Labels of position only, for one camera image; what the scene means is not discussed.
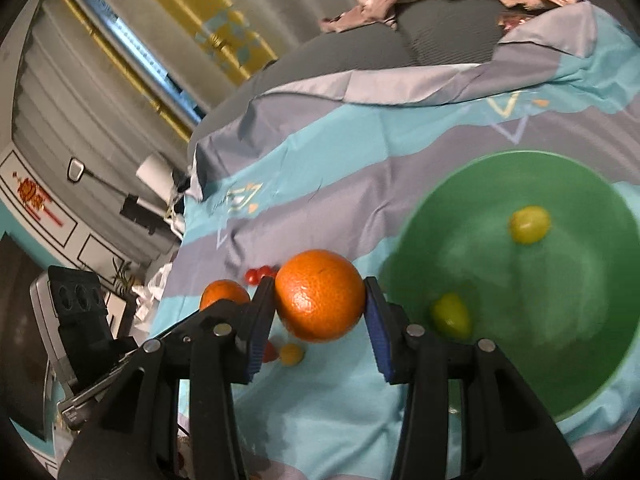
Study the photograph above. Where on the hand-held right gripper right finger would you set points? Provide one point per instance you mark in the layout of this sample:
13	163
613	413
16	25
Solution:
376	335

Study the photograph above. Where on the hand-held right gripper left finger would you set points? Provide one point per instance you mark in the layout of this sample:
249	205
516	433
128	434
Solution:
261	340

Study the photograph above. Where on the red cherry tomato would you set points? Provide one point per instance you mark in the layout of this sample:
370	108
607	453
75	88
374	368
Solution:
271	354
267	271
251	276

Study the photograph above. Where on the yellow cherry tomato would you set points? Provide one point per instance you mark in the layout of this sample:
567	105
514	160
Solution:
291	355

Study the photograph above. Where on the orange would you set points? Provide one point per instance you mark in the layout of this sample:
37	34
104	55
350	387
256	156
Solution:
320	295
222	292

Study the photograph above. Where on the green plastic bowl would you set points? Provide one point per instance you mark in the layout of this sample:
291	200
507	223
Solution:
550	310

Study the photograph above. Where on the dark screen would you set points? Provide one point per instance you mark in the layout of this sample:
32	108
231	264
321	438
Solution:
20	335

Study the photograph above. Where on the yellow-green jujube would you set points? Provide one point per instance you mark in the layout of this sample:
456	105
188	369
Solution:
529	225
451	316

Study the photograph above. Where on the white plastic bag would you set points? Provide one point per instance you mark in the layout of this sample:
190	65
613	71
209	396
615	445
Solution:
152	290

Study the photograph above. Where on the teal and grey striped blanket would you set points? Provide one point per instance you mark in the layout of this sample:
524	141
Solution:
325	185

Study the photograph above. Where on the white lamp shade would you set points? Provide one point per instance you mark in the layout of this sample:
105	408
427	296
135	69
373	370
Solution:
154	176

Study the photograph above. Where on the grey curtain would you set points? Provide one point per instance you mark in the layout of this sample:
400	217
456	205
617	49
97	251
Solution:
75	85

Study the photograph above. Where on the grey sofa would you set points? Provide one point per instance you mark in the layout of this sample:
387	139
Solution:
350	50

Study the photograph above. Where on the yellow patterned curtain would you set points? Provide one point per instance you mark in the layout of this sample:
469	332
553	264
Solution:
200	10

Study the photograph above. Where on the red knot wall ornament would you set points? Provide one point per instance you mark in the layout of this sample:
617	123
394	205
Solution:
32	196

